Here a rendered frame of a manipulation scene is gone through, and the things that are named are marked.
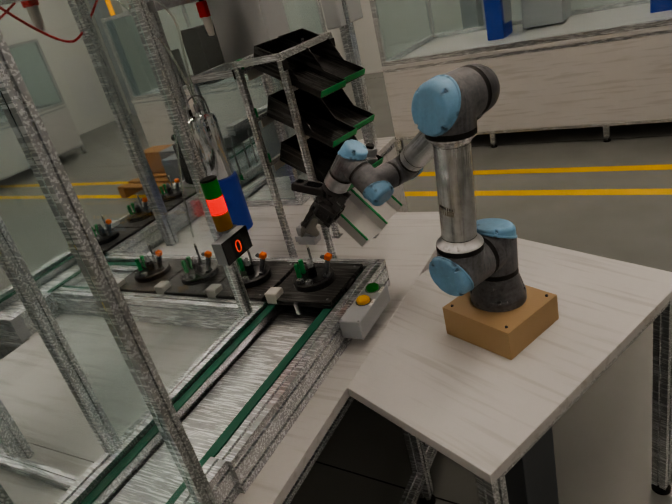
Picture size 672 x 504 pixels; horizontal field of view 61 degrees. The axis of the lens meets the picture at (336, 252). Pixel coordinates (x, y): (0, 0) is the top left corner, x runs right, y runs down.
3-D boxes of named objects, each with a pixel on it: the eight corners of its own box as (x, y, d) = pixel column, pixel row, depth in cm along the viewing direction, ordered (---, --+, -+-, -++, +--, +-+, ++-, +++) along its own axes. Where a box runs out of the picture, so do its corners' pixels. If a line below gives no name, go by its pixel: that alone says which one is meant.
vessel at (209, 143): (240, 170, 267) (214, 89, 251) (222, 182, 257) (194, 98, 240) (217, 171, 274) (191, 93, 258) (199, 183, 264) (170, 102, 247)
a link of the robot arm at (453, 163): (501, 281, 147) (491, 64, 123) (464, 308, 140) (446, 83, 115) (463, 268, 156) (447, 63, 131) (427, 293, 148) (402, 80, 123)
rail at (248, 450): (390, 284, 196) (384, 256, 191) (244, 493, 129) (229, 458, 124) (376, 283, 199) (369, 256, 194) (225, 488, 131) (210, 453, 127)
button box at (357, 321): (391, 299, 179) (387, 283, 177) (364, 340, 164) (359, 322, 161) (370, 298, 183) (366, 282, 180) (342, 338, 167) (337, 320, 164)
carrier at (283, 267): (299, 266, 204) (290, 235, 199) (263, 303, 186) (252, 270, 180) (246, 264, 216) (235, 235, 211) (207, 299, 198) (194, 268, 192)
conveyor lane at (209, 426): (368, 291, 195) (362, 266, 191) (223, 487, 132) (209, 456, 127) (298, 287, 209) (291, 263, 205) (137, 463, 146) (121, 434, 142)
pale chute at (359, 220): (382, 230, 206) (387, 222, 203) (362, 247, 198) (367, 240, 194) (326, 177, 210) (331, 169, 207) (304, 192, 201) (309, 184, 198)
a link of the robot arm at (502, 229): (528, 262, 154) (525, 216, 148) (498, 284, 147) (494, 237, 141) (490, 252, 163) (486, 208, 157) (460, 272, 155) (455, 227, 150)
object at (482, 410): (686, 284, 164) (687, 275, 162) (491, 485, 119) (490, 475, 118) (486, 237, 217) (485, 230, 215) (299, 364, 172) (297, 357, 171)
